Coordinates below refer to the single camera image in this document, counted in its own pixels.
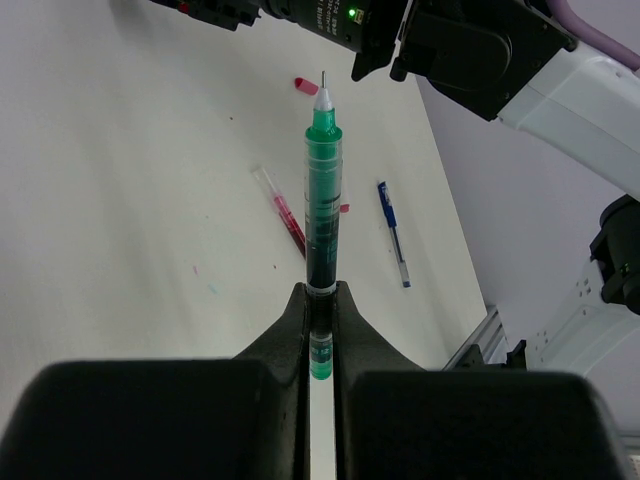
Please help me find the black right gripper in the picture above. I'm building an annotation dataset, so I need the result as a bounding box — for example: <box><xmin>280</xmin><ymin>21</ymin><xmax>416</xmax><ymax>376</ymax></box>
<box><xmin>155</xmin><ymin>0</ymin><xmax>405</xmax><ymax>80</ymax></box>

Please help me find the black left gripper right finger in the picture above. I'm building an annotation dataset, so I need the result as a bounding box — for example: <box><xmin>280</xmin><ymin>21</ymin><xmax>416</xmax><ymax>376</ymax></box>
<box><xmin>333</xmin><ymin>283</ymin><xmax>628</xmax><ymax>479</ymax></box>

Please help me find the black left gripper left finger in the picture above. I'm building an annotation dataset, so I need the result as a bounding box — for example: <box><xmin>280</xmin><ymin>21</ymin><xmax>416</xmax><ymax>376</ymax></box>
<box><xmin>1</xmin><ymin>284</ymin><xmax>310</xmax><ymax>479</ymax></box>

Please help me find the pink marker cap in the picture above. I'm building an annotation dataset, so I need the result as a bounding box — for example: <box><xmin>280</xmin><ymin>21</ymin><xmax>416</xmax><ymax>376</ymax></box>
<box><xmin>294</xmin><ymin>77</ymin><xmax>319</xmax><ymax>96</ymax></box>

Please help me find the green gel pen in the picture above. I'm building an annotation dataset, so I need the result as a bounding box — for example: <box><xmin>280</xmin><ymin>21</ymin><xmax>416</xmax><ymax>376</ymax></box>
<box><xmin>304</xmin><ymin>74</ymin><xmax>343</xmax><ymax>380</ymax></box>

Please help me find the blue ballpoint pen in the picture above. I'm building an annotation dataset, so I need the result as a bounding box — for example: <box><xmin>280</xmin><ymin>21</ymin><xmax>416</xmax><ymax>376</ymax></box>
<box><xmin>377</xmin><ymin>181</ymin><xmax>411</xmax><ymax>288</ymax></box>

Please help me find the red gel pen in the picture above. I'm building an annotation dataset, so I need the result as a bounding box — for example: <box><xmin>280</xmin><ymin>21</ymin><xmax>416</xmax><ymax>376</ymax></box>
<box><xmin>252</xmin><ymin>167</ymin><xmax>306</xmax><ymax>258</ymax></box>

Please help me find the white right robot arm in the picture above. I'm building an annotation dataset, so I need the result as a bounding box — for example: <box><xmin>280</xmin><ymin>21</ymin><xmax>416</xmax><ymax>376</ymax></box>
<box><xmin>170</xmin><ymin>1</ymin><xmax>639</xmax><ymax>479</ymax></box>

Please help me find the aluminium mounting rail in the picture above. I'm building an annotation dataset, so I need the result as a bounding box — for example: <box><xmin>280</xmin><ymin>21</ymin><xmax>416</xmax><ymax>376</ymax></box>
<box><xmin>444</xmin><ymin>305</ymin><xmax>508</xmax><ymax>370</ymax></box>

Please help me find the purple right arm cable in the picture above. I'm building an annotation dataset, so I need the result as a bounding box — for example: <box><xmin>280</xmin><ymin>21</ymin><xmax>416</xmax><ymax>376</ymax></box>
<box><xmin>547</xmin><ymin>0</ymin><xmax>640</xmax><ymax>71</ymax></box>

